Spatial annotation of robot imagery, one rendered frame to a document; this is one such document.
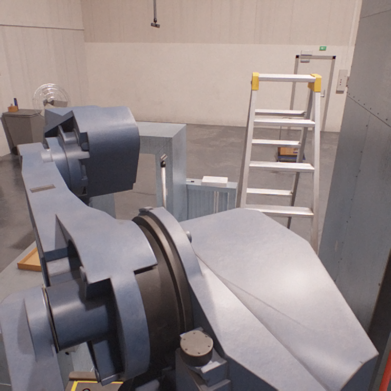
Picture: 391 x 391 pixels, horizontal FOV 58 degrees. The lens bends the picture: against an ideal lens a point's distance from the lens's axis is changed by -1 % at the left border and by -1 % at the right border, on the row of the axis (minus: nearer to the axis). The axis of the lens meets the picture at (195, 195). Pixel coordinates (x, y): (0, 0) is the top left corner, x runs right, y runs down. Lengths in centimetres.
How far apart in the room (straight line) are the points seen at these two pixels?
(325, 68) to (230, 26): 298
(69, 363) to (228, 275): 221
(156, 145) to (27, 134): 549
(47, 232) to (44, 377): 32
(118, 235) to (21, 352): 26
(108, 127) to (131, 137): 10
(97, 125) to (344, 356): 114
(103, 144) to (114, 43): 1086
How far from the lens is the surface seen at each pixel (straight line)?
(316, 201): 188
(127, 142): 146
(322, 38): 1131
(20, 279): 333
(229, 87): 1135
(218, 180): 453
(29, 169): 132
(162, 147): 372
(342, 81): 1130
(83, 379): 141
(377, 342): 220
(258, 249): 79
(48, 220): 94
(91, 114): 149
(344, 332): 72
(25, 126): 885
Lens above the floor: 247
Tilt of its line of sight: 24 degrees down
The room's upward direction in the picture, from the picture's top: 1 degrees clockwise
